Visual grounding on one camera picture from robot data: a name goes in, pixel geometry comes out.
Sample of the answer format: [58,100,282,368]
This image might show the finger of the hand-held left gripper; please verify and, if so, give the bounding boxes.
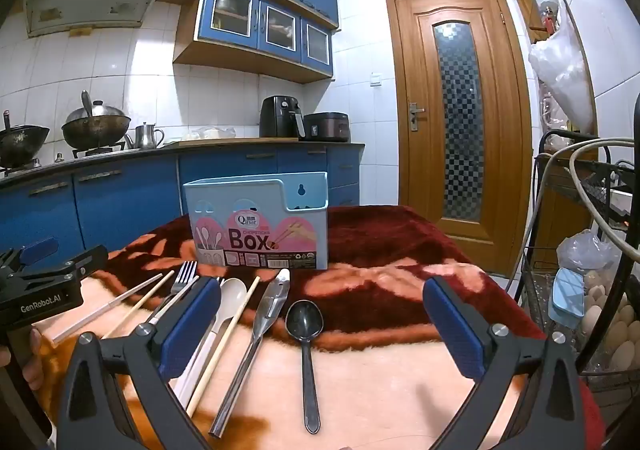
[7,244,109,288]
[0,237,59,277]

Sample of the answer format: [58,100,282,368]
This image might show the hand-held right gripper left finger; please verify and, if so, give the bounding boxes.
[56,276,223,450]

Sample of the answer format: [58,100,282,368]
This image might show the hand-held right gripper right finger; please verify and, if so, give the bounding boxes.
[422,275,586,450]

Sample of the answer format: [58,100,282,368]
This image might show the fork with white handle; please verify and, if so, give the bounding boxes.
[149,260,199,327]

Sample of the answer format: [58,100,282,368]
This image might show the long stainless steel spoon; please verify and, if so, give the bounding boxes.
[208,268,292,439]

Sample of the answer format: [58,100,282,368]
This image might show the light blue utensil box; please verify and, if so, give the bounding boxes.
[182,171,330,271]

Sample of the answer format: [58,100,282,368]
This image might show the person's left hand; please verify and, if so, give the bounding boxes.
[0,327,47,386]

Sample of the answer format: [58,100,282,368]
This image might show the white plastic spoon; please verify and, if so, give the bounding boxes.
[171,278,248,402]

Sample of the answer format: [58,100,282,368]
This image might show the blue kitchen base cabinets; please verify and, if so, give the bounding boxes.
[0,140,366,263]

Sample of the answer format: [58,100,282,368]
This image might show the red floral blanket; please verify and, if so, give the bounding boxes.
[30,204,608,450]

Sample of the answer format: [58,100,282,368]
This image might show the black wok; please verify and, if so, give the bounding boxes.
[0,110,51,169]

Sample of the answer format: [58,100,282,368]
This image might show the black plastic spoon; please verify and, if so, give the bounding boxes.
[284,299,325,434]

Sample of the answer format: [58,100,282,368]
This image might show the gas stove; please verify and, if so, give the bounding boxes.
[0,140,128,179]

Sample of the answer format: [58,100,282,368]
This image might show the light blue plastic lid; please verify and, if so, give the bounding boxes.
[547,268,586,329]

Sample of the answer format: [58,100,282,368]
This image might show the steel wok with lid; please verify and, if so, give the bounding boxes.
[61,90,132,151]

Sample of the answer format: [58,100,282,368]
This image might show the stainless steel kettle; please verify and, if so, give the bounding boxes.
[125,122,166,151]

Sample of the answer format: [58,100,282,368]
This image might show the crumpled clear plastic bag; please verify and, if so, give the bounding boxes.
[556,228,622,277]

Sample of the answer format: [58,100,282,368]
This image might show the pile of eggs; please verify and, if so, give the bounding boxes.
[579,269,640,375]

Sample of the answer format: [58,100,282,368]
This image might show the wooden door with glass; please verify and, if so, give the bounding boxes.
[385,0,534,277]

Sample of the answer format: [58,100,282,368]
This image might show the black air fryer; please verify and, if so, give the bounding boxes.
[259,96,307,140]

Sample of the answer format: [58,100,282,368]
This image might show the dark rice cooker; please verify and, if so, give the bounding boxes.
[303,112,350,143]

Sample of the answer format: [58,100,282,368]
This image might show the white hanging plastic bag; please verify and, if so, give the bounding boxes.
[528,21,597,134]

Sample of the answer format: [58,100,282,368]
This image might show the black wire rack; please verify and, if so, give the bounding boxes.
[519,129,640,433]

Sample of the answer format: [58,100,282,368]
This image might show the white hose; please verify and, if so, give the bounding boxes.
[569,137,640,261]

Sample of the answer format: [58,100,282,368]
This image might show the blue glass-door wall cabinet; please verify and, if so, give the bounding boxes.
[172,0,335,83]

